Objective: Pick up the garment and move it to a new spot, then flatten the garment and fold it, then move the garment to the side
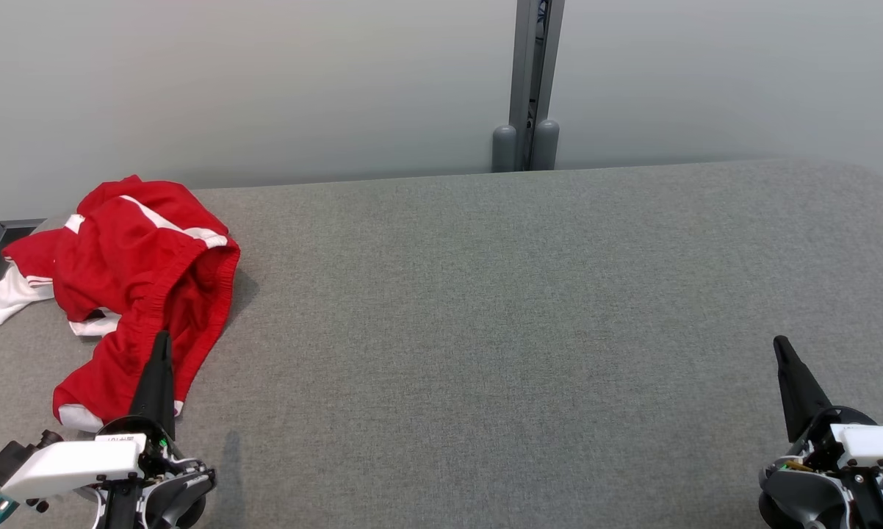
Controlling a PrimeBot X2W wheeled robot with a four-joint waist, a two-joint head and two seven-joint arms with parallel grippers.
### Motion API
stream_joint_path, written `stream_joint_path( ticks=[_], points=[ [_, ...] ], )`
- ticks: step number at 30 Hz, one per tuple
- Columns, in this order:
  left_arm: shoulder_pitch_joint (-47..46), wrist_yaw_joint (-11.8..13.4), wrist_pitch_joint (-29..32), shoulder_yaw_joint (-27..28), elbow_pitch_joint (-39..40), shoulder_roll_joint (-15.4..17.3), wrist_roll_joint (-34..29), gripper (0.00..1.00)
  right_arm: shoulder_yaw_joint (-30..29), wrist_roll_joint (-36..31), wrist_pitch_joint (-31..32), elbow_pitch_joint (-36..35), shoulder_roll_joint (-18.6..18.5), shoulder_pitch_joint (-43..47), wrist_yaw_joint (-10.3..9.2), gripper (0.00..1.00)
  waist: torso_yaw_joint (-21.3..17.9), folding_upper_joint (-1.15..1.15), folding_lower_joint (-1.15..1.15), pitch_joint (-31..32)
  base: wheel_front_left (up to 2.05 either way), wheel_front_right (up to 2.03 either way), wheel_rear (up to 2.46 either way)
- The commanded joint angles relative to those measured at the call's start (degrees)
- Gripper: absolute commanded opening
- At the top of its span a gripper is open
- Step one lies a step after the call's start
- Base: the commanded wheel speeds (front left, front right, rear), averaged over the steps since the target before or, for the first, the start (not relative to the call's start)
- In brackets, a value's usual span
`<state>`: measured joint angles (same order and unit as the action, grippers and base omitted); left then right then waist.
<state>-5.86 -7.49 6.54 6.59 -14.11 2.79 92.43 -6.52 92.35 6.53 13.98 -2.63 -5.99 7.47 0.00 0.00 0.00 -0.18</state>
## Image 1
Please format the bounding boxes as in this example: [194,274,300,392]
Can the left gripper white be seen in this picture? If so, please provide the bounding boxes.
[1,331,218,529]

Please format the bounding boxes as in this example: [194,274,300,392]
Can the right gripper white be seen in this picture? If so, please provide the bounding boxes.
[757,335,883,529]

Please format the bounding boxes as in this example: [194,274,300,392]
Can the red shorts white stripe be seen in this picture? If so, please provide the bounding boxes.
[52,175,241,434]

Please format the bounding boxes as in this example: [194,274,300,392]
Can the red shirt white sleeves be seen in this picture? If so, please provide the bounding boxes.
[0,213,123,337]

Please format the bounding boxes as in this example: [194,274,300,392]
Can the grey cylinder post foot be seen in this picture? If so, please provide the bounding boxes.
[532,119,561,171]
[491,125,518,173]

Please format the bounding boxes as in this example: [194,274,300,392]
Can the grey metal post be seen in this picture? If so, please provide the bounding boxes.
[508,0,566,171]

